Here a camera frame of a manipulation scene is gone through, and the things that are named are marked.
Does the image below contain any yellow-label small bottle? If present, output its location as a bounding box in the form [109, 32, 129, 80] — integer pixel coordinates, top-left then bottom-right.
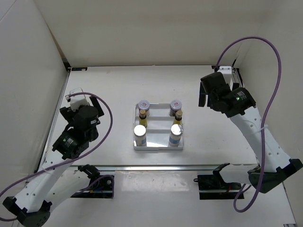
[173, 110, 183, 125]
[139, 109, 148, 128]

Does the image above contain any silver-cap white bottle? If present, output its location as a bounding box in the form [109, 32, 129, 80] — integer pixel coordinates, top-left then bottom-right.
[169, 124, 183, 147]
[134, 125, 147, 147]

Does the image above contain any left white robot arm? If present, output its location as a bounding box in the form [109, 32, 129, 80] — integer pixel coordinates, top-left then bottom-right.
[2, 95, 104, 227]

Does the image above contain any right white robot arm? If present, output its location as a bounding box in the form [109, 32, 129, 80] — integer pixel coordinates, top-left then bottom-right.
[198, 72, 303, 193]

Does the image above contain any white divided organizer tray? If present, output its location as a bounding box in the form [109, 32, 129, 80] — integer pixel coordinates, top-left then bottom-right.
[133, 103, 184, 153]

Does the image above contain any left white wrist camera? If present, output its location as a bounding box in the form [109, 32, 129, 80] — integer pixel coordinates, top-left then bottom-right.
[65, 87, 89, 112]

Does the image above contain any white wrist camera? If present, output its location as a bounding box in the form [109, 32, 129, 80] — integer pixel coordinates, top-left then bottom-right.
[65, 87, 89, 112]
[218, 66, 232, 84]

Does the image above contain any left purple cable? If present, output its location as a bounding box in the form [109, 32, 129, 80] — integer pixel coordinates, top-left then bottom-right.
[0, 92, 114, 221]

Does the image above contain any purple cable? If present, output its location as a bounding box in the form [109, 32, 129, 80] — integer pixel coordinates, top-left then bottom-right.
[0, 92, 114, 221]
[215, 36, 282, 213]

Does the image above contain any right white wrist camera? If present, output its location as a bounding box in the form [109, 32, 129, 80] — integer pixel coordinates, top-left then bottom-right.
[218, 66, 232, 84]

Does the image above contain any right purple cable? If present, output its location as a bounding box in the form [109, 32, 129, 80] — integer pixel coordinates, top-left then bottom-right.
[215, 36, 282, 213]

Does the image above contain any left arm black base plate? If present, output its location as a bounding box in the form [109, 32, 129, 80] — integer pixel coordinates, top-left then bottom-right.
[71, 175, 115, 199]

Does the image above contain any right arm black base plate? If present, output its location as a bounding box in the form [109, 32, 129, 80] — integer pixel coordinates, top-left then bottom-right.
[193, 175, 241, 200]

